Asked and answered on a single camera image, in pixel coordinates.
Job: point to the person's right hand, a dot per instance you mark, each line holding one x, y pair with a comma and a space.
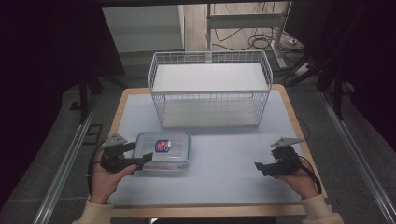
299, 183

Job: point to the white metal desk frame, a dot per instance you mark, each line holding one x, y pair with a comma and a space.
246, 20

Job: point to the clear plastic lidded food container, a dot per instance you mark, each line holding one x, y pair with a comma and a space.
162, 150

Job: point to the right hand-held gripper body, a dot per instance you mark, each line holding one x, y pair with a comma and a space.
281, 160

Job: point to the black metal stand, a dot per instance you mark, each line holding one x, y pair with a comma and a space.
84, 90
337, 93

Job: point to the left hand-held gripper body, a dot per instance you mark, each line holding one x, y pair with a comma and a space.
112, 157

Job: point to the white cabinet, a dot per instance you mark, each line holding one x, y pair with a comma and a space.
144, 28

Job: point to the aluminium rail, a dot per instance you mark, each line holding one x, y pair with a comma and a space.
63, 169
358, 152

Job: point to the white power strip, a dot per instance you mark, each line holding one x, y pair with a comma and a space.
301, 70

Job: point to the person's left hand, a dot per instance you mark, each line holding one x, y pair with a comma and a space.
106, 182

